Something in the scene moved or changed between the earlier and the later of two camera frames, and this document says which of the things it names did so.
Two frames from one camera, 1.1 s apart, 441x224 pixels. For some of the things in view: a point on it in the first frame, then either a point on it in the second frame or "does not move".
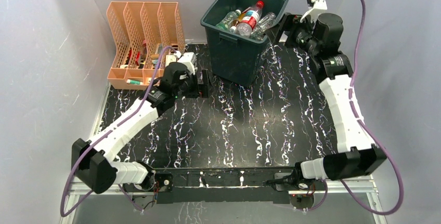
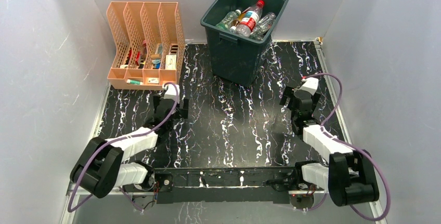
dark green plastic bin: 234,58 does not move
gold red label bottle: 233,29 → 246,26
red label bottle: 250,19 does not move
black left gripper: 200,89 → 181,112
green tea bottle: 224,24 does not move
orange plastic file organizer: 142,33 does not move
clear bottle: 267,22 does not move
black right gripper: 273,33 → 288,92
